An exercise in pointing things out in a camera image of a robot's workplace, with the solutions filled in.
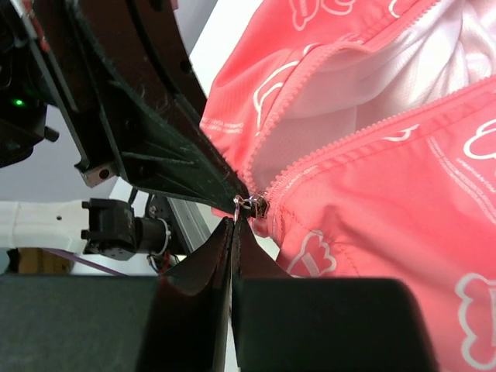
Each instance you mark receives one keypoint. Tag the aluminium rail front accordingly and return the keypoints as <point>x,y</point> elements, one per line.
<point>190,222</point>

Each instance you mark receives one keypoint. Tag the pink jacket white lining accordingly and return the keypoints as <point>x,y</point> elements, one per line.
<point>369,129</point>

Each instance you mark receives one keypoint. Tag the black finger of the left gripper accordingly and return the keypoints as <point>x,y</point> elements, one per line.
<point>120,75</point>

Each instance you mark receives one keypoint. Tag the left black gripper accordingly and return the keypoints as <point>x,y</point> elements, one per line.
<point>25,95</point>

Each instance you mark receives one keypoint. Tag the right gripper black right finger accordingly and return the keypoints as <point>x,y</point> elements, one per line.
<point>281,323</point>

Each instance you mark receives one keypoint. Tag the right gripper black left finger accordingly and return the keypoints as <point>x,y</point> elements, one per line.
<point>173,322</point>

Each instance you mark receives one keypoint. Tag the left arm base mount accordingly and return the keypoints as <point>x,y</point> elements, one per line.
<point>158,233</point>

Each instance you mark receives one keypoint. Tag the silver zipper slider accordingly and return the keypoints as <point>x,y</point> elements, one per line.
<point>254,207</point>

